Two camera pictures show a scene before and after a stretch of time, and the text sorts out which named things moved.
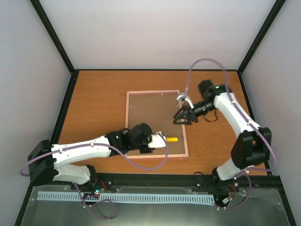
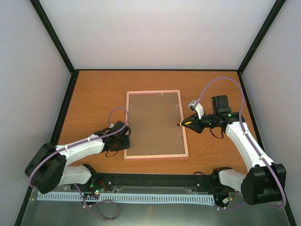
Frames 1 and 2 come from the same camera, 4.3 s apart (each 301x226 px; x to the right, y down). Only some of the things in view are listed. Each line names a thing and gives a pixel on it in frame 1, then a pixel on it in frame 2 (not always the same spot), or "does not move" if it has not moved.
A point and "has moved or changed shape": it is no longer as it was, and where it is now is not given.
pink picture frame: [157, 108] does not move
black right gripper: [190, 116] to [196, 127]
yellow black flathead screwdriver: [172, 139] has moved or changed shape
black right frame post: [273, 15] does not move
